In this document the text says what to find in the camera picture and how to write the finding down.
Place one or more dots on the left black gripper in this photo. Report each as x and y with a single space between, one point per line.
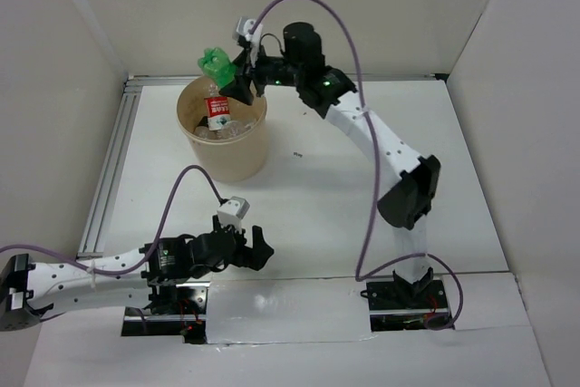
255 257

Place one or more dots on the beige round bin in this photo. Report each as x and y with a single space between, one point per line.
225 160

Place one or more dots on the black label clear bottle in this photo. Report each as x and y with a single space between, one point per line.
202 130

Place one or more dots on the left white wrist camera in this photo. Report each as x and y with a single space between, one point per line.
231 213

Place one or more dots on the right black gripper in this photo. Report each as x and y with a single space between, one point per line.
239 88

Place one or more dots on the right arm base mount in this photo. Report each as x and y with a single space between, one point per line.
394 305

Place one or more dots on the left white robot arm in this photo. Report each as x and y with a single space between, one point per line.
147 278

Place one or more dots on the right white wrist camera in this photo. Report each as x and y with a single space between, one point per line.
247 34

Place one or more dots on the green plastic bottle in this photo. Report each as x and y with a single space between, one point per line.
216 65

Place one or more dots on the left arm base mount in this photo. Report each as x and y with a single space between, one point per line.
179 310

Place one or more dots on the slim clear bottle blue cap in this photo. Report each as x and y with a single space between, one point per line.
224 127

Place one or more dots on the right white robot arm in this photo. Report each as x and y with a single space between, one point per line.
407 180

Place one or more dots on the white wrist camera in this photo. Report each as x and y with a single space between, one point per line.
247 34
231 213

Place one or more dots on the aluminium frame rail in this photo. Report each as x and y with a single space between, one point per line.
313 173

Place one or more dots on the red label bottle red cap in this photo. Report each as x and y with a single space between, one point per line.
217 107

